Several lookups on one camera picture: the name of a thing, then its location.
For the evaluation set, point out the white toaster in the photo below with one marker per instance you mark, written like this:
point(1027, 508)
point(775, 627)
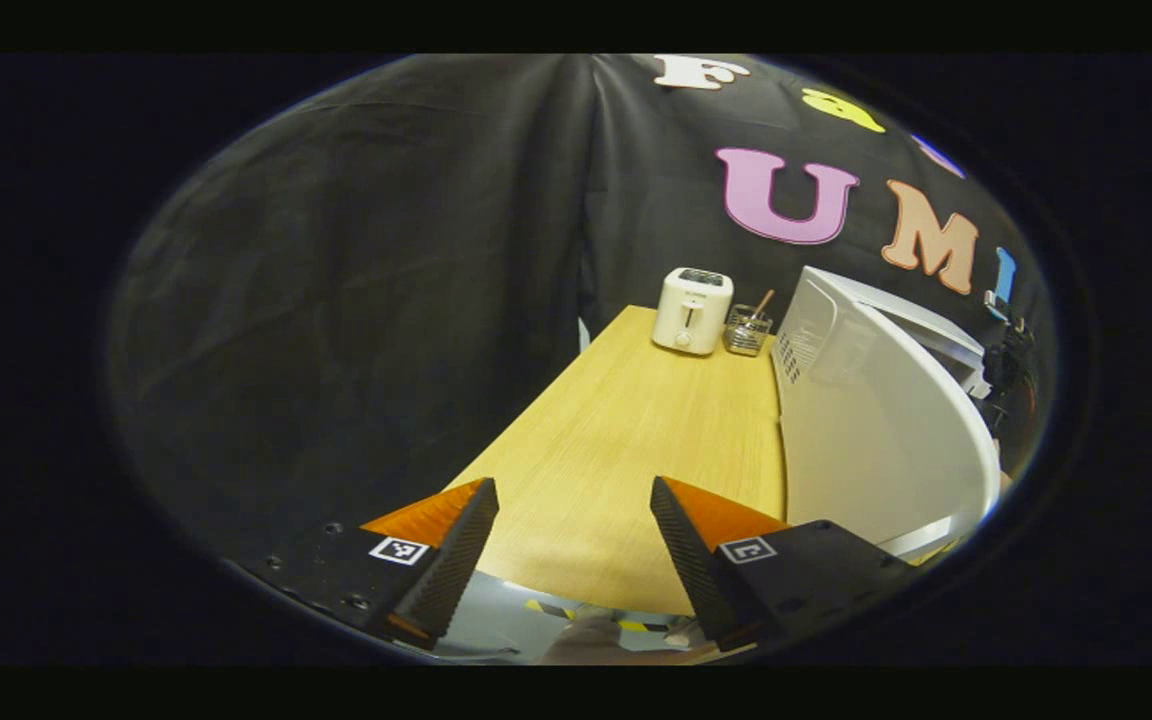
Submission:
point(691, 315)

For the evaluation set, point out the yellow black floor tape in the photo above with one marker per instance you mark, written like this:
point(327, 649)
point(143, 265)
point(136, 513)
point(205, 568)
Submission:
point(636, 625)

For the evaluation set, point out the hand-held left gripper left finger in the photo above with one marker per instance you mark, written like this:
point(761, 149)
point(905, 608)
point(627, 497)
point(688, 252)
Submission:
point(451, 560)

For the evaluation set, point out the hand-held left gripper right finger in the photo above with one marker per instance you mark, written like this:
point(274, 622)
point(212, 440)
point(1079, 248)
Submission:
point(696, 560)

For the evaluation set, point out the white microwave oven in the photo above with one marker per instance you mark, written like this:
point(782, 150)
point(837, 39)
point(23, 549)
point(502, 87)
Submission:
point(866, 430)

